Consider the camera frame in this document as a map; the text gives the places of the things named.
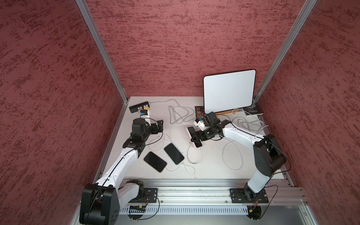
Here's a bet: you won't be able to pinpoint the black power strip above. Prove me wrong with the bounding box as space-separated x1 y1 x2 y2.
129 101 150 113

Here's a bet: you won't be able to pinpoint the wooden tablet stand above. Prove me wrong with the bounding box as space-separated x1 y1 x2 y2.
216 109 243 114

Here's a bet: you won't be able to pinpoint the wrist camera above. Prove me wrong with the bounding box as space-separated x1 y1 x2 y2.
140 109 150 119
194 117 207 131

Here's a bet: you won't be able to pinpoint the black book gold letters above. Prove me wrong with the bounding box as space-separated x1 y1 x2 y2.
195 106 205 118

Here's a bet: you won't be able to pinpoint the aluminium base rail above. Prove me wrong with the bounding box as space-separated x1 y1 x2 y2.
141 179 308 206

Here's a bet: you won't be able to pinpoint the thick grey power cord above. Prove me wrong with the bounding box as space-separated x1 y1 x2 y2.
148 99 197 125

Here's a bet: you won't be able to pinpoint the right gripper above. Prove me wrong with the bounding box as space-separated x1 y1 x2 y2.
191 125 216 143

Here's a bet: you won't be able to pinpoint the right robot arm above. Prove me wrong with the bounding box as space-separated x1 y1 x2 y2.
191 119 287 203

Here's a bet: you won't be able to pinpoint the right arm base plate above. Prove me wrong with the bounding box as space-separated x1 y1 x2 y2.
229 188 269 203

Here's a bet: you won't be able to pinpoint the white tablet panel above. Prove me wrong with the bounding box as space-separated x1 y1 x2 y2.
203 69 256 114

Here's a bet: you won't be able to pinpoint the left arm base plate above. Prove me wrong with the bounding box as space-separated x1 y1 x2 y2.
133 188 158 204

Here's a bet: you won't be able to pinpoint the left aluminium corner post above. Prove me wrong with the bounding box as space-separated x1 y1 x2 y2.
75 0 129 103

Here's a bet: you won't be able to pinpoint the green-cased phone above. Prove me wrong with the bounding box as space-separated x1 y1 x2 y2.
164 143 185 165

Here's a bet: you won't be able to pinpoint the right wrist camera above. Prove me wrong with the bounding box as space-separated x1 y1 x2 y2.
194 117 207 131

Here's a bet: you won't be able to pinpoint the orange-cased phone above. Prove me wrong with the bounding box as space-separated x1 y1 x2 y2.
143 151 167 173

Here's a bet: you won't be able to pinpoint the right aluminium corner post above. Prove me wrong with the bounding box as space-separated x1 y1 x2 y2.
252 0 317 106

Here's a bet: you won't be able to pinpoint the white charging cable of pink phone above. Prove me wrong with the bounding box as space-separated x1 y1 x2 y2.
186 142 203 165

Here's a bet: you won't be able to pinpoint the aluminium corner post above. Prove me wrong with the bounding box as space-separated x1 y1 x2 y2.
252 0 317 106
75 0 129 103

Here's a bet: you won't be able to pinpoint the small black box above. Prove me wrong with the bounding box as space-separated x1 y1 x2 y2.
243 106 263 115

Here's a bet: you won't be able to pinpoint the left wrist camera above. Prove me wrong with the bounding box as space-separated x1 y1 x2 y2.
140 109 150 119

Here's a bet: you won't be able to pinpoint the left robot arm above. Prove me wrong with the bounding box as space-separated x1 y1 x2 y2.
79 118 164 225

